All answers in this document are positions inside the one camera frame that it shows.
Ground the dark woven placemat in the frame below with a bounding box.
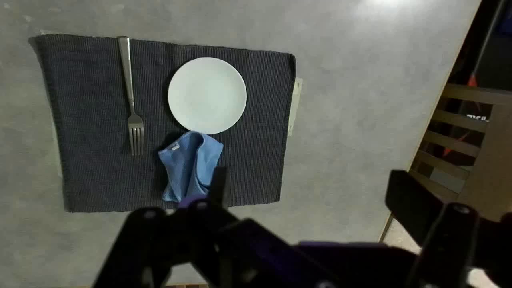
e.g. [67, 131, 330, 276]
[29, 32, 298, 214]

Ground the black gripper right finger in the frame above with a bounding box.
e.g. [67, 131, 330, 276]
[407, 200, 479, 288]

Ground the black seat pad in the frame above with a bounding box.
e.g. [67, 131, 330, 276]
[383, 168, 512, 252]

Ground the silver metal fork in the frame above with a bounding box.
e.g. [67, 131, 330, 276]
[117, 35, 147, 156]

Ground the white round plate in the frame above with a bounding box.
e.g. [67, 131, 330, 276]
[167, 56, 250, 136]

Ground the black orange floor equipment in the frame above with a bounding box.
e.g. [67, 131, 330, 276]
[453, 0, 512, 92]

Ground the wooden chair with long slats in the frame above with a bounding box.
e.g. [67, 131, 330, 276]
[407, 81, 512, 222]

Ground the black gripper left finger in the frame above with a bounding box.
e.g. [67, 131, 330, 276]
[93, 166, 239, 288]

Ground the blue crumpled cloth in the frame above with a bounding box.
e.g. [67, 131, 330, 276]
[157, 129, 227, 206]

